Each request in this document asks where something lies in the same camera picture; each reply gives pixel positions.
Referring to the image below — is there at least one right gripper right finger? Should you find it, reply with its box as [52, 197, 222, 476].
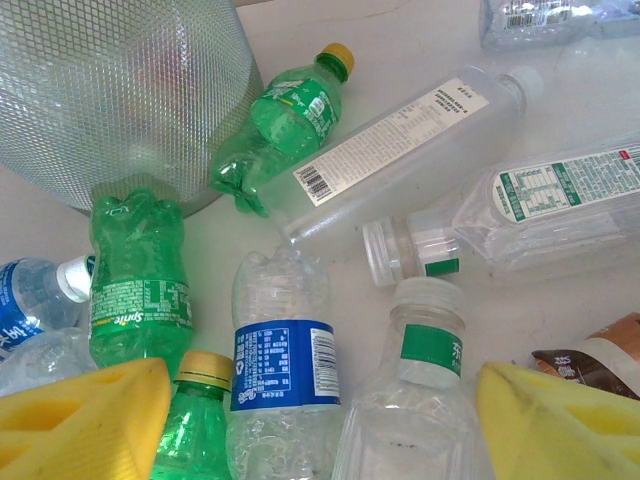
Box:
[475, 360, 640, 480]

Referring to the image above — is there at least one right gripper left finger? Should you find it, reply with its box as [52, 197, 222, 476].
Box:
[0, 356, 173, 480]

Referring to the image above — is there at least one crushed clear bottle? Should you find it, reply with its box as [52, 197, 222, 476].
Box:
[0, 327, 99, 399]

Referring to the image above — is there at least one brown label bottle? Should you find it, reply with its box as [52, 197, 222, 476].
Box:
[529, 312, 640, 401]

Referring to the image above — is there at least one green bottle gold cap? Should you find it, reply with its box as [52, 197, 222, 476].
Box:
[149, 349, 235, 480]

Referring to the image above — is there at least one clear bottle blue label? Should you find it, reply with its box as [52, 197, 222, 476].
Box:
[225, 247, 342, 480]
[0, 254, 97, 361]

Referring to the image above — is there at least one clear bottle green neck band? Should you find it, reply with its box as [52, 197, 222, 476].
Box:
[330, 276, 499, 480]

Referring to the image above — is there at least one green bin with liner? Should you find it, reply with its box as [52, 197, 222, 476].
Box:
[0, 0, 264, 219]

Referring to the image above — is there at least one clear square bottle green label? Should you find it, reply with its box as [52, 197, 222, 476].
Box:
[362, 130, 640, 289]

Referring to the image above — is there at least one crushed green Sprite bottle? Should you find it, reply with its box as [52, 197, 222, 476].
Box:
[208, 42, 356, 217]

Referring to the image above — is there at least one clear water bottle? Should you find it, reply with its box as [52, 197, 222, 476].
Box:
[478, 0, 640, 51]

